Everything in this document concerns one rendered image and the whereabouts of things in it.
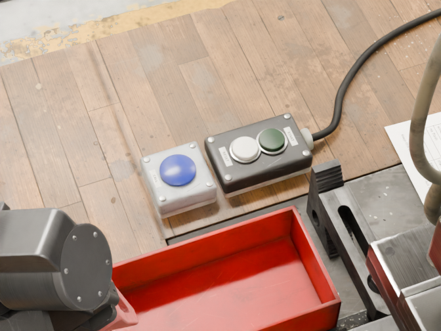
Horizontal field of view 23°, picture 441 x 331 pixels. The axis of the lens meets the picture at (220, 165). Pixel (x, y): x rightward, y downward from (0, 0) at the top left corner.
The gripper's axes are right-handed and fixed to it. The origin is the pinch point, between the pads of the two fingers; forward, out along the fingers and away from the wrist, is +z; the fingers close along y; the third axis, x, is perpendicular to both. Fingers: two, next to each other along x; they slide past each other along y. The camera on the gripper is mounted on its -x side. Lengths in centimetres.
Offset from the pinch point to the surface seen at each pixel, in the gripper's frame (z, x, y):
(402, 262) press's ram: 8.4, -5.0, 22.2
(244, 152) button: 24.0, 23.0, 10.0
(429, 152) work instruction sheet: 37.6, 17.8, 26.0
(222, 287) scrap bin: 23.3, 10.0, 1.7
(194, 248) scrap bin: 18.9, 13.1, 2.2
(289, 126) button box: 27.8, 25.0, 15.1
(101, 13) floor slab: 107, 134, -29
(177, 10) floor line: 115, 128, -14
